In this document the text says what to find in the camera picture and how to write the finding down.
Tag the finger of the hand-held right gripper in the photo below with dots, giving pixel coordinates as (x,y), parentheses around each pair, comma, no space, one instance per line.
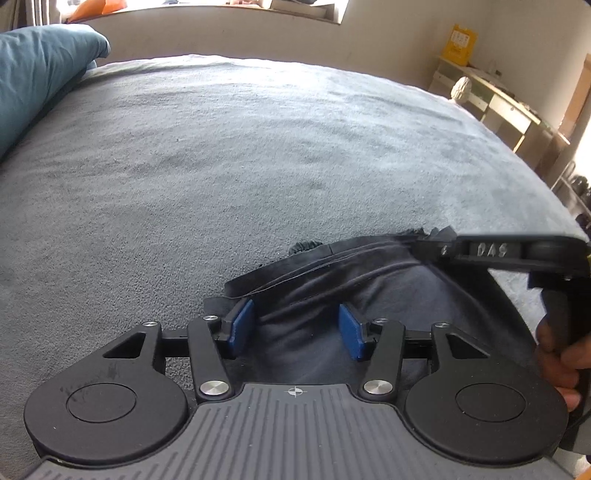
(434,251)

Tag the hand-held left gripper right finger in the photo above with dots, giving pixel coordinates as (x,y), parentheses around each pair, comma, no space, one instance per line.
(352,330)

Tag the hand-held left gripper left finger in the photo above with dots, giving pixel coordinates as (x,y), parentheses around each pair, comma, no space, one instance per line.
(241,330)

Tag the dark grey pants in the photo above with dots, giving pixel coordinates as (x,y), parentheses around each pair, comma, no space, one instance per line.
(300,332)

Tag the person's right hand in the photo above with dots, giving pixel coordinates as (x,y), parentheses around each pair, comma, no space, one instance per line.
(568,369)

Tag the metal shoe rack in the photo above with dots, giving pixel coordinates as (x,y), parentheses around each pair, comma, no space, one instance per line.
(565,184)

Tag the black shoes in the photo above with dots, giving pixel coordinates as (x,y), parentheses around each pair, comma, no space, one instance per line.
(582,189)

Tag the light wooden desk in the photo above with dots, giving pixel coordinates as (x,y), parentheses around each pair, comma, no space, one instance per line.
(508,115)

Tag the beige carved bedpost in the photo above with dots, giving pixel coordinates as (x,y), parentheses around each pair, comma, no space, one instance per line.
(461,90)

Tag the grey bed blanket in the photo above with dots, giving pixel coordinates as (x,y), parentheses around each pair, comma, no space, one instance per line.
(231,161)

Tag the brown cardboard sheet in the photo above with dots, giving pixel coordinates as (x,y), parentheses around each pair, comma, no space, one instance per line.
(581,92)

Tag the yellow box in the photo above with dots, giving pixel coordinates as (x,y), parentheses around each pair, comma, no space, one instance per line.
(459,44)

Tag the teal pillow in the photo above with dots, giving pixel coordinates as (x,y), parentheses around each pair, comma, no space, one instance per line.
(41,74)

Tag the orange cloth bundle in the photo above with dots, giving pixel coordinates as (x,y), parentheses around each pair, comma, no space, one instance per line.
(101,7)

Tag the grey curtain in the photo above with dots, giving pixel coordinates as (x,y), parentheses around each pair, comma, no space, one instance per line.
(41,11)

